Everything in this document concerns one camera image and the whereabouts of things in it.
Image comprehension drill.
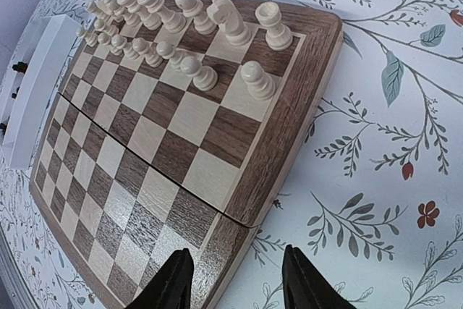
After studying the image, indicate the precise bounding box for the white chess knight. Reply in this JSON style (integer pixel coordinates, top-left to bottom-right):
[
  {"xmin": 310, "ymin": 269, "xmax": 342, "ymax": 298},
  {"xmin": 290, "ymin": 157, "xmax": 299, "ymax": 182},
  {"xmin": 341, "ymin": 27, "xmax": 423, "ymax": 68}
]
[{"xmin": 206, "ymin": 0, "xmax": 251, "ymax": 46}]

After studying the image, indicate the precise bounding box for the white chess bishop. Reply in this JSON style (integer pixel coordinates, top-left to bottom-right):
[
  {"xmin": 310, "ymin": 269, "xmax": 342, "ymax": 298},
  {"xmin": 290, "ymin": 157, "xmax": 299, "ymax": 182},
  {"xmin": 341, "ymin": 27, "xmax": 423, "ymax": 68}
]
[{"xmin": 174, "ymin": 0, "xmax": 217, "ymax": 35}]

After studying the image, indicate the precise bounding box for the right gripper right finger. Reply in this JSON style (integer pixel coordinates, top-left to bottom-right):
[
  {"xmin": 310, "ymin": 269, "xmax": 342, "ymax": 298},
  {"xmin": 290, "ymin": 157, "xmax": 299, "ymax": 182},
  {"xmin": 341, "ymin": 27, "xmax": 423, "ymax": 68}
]
[{"xmin": 282, "ymin": 245, "xmax": 355, "ymax": 309}]

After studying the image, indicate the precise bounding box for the floral table cloth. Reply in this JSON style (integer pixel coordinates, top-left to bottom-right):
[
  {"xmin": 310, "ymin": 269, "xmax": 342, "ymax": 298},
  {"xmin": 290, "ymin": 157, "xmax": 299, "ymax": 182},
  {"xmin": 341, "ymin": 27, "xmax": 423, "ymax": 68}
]
[{"xmin": 1, "ymin": 0, "xmax": 462, "ymax": 308}]

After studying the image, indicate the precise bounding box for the white chess pawn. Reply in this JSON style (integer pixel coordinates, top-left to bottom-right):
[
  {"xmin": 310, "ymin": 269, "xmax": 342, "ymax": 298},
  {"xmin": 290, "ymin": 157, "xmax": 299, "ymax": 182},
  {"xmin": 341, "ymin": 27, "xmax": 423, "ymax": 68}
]
[
  {"xmin": 240, "ymin": 61, "xmax": 276, "ymax": 101},
  {"xmin": 156, "ymin": 41, "xmax": 188, "ymax": 72},
  {"xmin": 180, "ymin": 56, "xmax": 218, "ymax": 91}
]

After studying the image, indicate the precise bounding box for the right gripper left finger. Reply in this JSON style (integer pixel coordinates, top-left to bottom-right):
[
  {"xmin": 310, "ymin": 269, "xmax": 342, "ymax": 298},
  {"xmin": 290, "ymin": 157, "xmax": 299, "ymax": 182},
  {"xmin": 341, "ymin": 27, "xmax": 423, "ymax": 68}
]
[{"xmin": 126, "ymin": 248, "xmax": 194, "ymax": 309}]

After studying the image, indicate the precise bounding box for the white plastic tray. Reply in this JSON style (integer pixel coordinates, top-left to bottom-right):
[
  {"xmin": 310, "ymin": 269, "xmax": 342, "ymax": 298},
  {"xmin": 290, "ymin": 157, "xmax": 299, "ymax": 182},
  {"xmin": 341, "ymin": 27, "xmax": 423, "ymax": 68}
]
[{"xmin": 1, "ymin": 14, "xmax": 80, "ymax": 169}]

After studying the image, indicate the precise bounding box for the white chess king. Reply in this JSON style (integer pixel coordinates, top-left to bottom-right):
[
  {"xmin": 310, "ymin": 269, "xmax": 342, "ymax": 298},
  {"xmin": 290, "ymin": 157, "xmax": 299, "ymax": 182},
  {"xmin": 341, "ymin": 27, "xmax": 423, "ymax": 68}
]
[{"xmin": 137, "ymin": 0, "xmax": 187, "ymax": 34}]

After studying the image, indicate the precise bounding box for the wooden chess board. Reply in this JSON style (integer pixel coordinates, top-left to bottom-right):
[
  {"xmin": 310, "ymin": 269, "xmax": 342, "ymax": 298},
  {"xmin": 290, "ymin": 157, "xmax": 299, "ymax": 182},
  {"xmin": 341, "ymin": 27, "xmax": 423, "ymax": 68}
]
[{"xmin": 30, "ymin": 0, "xmax": 342, "ymax": 308}]

